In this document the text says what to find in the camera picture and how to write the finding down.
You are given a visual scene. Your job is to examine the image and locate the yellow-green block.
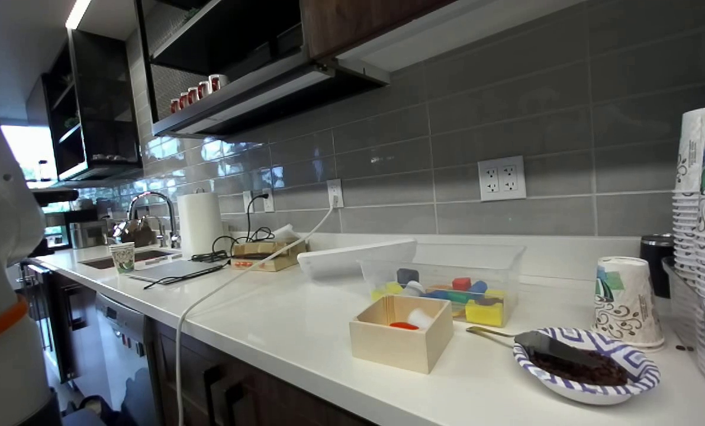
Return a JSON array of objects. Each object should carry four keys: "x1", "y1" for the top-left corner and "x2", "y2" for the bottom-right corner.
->
[{"x1": 371, "y1": 281, "x2": 405, "y2": 301}]

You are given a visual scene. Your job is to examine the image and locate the black cabinet door handle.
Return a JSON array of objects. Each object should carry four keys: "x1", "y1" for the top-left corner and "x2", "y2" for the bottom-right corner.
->
[{"x1": 203, "y1": 364, "x2": 247, "y2": 426}]

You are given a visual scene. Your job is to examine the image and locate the clear plastic bin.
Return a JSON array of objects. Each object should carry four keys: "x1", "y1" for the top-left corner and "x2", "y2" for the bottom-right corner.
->
[{"x1": 357, "y1": 242, "x2": 528, "y2": 330}]

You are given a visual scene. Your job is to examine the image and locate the black glass wall cabinet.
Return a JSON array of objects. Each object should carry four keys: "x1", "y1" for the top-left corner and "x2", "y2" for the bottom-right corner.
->
[{"x1": 41, "y1": 29, "x2": 144, "y2": 182}]

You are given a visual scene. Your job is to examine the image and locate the paper towel roll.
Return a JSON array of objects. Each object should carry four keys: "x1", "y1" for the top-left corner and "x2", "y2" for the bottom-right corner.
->
[{"x1": 177, "y1": 192, "x2": 224, "y2": 259}]

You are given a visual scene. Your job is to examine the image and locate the patterned paper bowl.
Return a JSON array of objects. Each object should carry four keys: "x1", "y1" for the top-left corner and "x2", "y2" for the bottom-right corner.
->
[{"x1": 511, "y1": 327, "x2": 662, "y2": 406}]

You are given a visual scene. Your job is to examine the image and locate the white double wall socket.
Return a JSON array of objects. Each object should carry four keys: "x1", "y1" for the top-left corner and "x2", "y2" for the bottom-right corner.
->
[{"x1": 478, "y1": 155, "x2": 527, "y2": 202}]

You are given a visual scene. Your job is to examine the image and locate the black cable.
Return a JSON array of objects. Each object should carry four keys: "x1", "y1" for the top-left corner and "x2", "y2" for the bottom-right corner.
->
[
  {"x1": 143, "y1": 263, "x2": 230, "y2": 291},
  {"x1": 190, "y1": 192, "x2": 277, "y2": 263}
]

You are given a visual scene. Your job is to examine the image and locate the row of red cups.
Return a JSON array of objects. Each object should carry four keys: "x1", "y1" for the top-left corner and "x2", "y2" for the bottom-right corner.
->
[{"x1": 169, "y1": 74, "x2": 230, "y2": 114}]

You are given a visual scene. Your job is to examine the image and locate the black open wall shelf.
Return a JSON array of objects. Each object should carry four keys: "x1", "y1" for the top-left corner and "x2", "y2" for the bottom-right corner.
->
[{"x1": 134, "y1": 0, "x2": 390, "y2": 140}]

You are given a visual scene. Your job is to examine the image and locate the glass door under-counter fridge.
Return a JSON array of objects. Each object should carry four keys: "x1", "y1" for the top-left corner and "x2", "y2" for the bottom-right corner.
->
[{"x1": 20, "y1": 263, "x2": 99, "y2": 386}]

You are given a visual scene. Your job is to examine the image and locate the yellow block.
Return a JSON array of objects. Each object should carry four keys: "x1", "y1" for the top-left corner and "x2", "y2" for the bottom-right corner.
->
[{"x1": 464, "y1": 298, "x2": 506, "y2": 328}]

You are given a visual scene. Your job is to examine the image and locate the white cylinder block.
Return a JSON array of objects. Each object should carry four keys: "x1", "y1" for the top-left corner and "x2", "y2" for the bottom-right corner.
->
[{"x1": 407, "y1": 307, "x2": 435, "y2": 331}]

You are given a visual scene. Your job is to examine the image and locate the dark wooden cabinet door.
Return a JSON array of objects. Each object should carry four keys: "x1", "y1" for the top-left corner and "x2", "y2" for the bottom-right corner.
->
[{"x1": 150, "y1": 318, "x2": 382, "y2": 426}]

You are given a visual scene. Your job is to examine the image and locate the steel kettle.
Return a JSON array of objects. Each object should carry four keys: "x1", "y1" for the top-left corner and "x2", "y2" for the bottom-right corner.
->
[{"x1": 114, "y1": 215, "x2": 158, "y2": 249}]

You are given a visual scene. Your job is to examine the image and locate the chrome tap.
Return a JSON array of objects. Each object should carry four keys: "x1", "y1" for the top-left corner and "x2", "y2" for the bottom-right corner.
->
[{"x1": 128, "y1": 191, "x2": 181, "y2": 250}]

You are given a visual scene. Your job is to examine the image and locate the heap of coffee beans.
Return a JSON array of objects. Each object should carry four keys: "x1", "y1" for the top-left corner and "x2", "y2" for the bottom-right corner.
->
[{"x1": 529, "y1": 348, "x2": 629, "y2": 387}]

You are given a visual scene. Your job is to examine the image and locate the window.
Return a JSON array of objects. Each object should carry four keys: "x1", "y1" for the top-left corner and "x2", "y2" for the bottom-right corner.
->
[{"x1": 0, "y1": 124, "x2": 58, "y2": 182}]

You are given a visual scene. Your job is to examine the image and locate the flat wooden box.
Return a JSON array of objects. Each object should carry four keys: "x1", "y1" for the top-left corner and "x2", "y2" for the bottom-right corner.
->
[{"x1": 230, "y1": 239, "x2": 307, "y2": 273}]

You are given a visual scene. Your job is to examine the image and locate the coffee machine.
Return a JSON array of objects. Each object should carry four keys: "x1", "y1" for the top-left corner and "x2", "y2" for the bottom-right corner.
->
[{"x1": 43, "y1": 207, "x2": 111, "y2": 250}]

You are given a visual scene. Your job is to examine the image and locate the open wooden box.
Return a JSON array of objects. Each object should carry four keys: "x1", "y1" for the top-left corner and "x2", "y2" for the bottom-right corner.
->
[{"x1": 349, "y1": 294, "x2": 455, "y2": 375}]

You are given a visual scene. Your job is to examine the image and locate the dishwasher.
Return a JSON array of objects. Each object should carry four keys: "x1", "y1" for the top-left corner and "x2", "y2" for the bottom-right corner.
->
[{"x1": 94, "y1": 292, "x2": 165, "y2": 426}]

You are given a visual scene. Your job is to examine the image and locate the black tumbler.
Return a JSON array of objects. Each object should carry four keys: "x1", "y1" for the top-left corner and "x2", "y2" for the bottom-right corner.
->
[{"x1": 640, "y1": 234, "x2": 676, "y2": 299}]

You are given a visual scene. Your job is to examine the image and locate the white cable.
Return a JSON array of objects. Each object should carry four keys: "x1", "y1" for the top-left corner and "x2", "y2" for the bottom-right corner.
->
[{"x1": 175, "y1": 195, "x2": 339, "y2": 426}]

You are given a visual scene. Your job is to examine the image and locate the black spoon with gold handle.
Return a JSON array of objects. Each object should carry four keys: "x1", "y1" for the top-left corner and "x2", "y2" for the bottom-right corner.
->
[{"x1": 465, "y1": 325, "x2": 612, "y2": 369}]

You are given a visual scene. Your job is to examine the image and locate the sink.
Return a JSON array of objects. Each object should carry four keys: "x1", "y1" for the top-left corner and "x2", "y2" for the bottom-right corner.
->
[{"x1": 80, "y1": 248, "x2": 176, "y2": 270}]

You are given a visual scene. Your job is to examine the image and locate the ceiling light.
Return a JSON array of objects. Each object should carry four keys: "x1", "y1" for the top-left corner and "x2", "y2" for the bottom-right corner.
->
[{"x1": 65, "y1": 0, "x2": 93, "y2": 31}]

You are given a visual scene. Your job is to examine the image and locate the grey laptop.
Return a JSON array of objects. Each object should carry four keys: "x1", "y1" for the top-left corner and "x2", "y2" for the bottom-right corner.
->
[{"x1": 125, "y1": 259, "x2": 227, "y2": 285}]

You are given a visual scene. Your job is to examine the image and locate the wooden wall cabinet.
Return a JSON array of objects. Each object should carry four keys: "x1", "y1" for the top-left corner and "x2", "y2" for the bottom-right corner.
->
[{"x1": 299, "y1": 0, "x2": 461, "y2": 60}]

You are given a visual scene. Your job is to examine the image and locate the patterned paper cup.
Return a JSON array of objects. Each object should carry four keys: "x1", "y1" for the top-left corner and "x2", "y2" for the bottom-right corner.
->
[
  {"x1": 109, "y1": 241, "x2": 136, "y2": 275},
  {"x1": 591, "y1": 256, "x2": 666, "y2": 351}
]

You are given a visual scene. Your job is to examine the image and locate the white plastic lid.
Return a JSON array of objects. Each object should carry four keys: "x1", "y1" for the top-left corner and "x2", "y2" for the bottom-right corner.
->
[{"x1": 297, "y1": 238, "x2": 419, "y2": 280}]

